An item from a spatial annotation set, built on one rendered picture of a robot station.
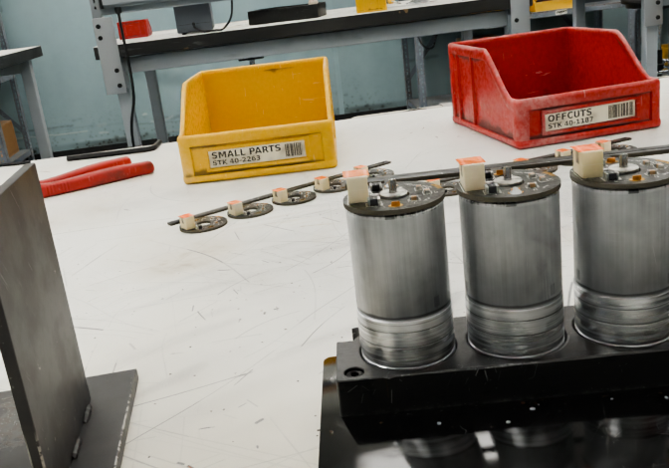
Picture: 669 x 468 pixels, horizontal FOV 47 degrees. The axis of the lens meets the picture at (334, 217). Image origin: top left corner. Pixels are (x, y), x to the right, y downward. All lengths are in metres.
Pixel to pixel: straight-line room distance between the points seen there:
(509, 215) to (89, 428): 0.13
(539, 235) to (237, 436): 0.10
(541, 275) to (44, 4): 4.60
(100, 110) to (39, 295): 4.54
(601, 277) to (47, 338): 0.14
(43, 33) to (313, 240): 4.43
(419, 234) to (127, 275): 0.20
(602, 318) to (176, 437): 0.12
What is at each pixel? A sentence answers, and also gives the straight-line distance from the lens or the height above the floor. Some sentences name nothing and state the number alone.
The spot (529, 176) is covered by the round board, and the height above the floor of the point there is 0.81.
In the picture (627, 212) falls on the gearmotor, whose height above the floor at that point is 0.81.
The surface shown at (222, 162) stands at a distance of 0.49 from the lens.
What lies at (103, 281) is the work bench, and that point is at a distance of 0.35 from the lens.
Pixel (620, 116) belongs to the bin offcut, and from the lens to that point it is 0.52.
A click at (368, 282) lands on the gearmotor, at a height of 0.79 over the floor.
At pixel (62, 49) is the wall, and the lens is 4.74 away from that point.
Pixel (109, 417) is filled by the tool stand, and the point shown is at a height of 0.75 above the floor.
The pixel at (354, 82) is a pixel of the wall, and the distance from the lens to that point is 4.65.
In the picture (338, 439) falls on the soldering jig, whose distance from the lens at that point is 0.19.
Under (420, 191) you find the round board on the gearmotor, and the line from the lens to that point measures 0.19.
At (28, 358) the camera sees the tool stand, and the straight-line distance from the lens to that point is 0.19.
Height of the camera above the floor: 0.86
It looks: 17 degrees down
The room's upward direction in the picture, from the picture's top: 7 degrees counter-clockwise
